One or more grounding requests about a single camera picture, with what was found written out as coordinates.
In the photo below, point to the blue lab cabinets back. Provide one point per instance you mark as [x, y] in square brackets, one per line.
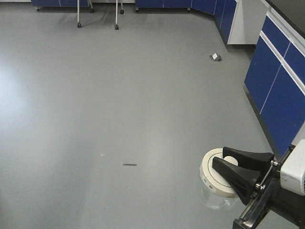
[239, 21]

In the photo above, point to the wheeled chair leg right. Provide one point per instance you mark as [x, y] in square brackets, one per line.
[119, 10]

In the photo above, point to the blue lab cabinets right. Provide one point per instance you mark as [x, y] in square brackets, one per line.
[276, 76]

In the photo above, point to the wheeled chair leg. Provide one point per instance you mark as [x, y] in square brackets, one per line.
[119, 10]
[78, 11]

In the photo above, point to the wheeled chair leg left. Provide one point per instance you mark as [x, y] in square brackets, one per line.
[78, 11]

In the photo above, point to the blue lab cabinets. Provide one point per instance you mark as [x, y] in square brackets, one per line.
[239, 21]
[276, 76]

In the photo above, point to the glass jar with white lid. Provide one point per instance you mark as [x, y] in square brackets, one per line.
[215, 192]

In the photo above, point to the floor socket box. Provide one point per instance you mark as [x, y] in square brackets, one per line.
[215, 57]

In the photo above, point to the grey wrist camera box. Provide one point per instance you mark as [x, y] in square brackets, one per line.
[292, 173]

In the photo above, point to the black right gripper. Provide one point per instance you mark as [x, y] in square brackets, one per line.
[243, 179]

